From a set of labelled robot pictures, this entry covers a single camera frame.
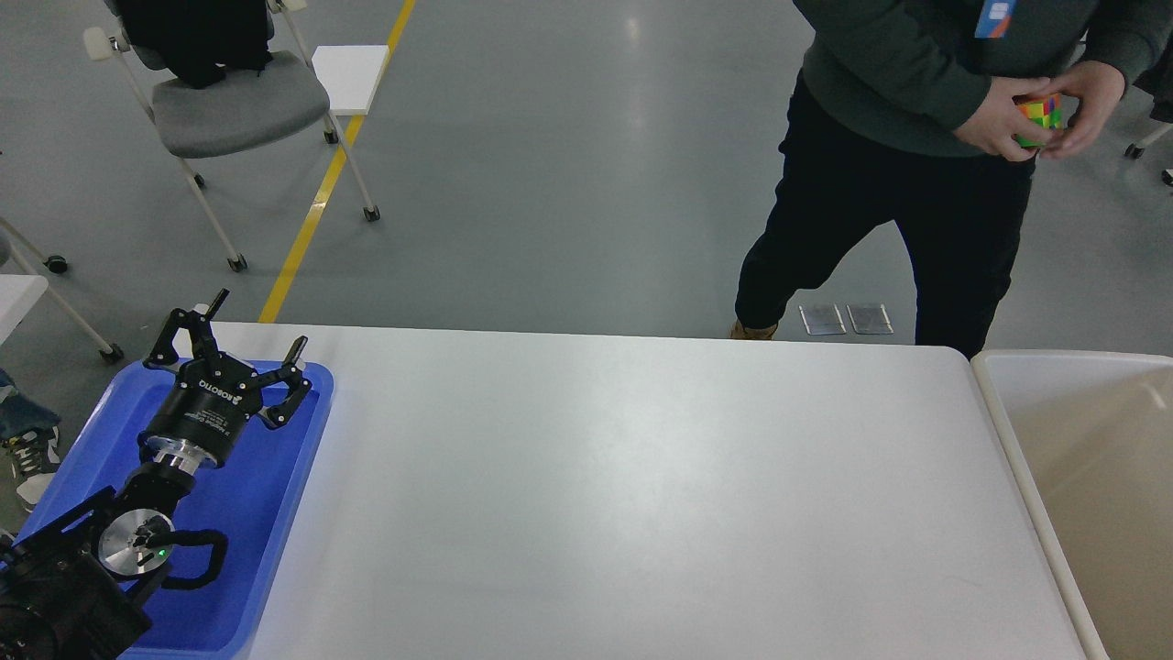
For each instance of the person's right hand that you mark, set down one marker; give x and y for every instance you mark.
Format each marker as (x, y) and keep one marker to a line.
(996, 125)

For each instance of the white board on floor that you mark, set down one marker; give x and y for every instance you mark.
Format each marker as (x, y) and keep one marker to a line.
(350, 75)

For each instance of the grey office chair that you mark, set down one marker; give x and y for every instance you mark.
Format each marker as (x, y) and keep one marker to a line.
(245, 110)

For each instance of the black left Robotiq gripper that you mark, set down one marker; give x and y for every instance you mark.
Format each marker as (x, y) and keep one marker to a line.
(201, 410)

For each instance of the blue plastic tray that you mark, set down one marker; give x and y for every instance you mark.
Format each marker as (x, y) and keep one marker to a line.
(252, 499)

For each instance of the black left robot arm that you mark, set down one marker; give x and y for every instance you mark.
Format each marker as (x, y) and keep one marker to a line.
(78, 587)

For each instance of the colourful Rubik's cube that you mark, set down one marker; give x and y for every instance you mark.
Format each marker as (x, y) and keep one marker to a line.
(1045, 111)

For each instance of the beige plastic bin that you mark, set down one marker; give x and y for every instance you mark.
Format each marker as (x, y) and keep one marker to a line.
(1087, 435)

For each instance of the metal floor plate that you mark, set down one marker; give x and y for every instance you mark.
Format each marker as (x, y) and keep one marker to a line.
(870, 319)
(822, 319)

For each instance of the person's left hand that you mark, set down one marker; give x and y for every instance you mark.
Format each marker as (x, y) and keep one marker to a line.
(1099, 87)

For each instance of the right metal floor plate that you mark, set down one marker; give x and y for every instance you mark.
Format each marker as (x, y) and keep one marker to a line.
(870, 319)

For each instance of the person in dark clothes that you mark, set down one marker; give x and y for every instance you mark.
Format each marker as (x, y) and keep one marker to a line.
(869, 141)

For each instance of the left metal floor plate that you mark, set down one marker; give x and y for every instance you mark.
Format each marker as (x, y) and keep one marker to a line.
(822, 319)

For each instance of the white table leg with casters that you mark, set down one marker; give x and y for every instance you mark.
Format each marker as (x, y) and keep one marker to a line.
(17, 247)

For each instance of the grey sneaker at left edge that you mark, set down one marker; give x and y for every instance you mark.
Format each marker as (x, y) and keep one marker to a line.
(31, 440)

